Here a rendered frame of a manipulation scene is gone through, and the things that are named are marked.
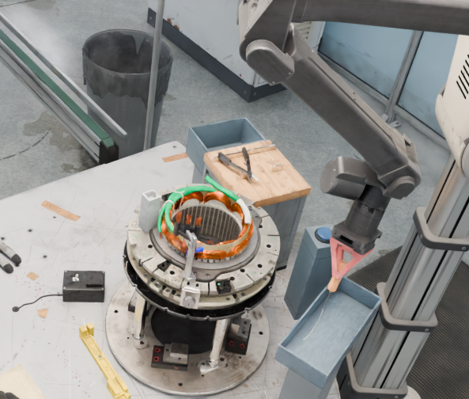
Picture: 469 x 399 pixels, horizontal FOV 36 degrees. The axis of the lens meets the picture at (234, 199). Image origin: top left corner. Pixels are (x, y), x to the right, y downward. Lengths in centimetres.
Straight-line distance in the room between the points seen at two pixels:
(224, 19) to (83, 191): 208
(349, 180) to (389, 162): 9
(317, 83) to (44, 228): 109
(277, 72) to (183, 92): 301
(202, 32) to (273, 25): 320
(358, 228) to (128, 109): 196
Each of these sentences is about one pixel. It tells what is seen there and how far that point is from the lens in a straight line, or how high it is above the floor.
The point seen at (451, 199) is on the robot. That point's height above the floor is 128.
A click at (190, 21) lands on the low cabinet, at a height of 21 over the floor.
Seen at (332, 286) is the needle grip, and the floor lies 119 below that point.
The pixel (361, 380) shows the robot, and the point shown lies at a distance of 186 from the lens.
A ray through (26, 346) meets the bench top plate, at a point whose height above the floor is 78.
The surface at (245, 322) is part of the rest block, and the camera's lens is 169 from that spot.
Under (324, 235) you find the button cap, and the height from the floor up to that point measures 104.
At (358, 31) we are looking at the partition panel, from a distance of 408.
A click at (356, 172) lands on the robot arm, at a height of 142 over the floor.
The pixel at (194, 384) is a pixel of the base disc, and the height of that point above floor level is 80.
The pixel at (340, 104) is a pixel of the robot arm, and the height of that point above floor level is 158.
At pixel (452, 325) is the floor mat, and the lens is 307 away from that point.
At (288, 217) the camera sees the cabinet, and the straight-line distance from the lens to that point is 176.
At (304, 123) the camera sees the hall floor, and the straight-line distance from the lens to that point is 389.
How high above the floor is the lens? 212
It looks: 40 degrees down
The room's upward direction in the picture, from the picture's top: 12 degrees clockwise
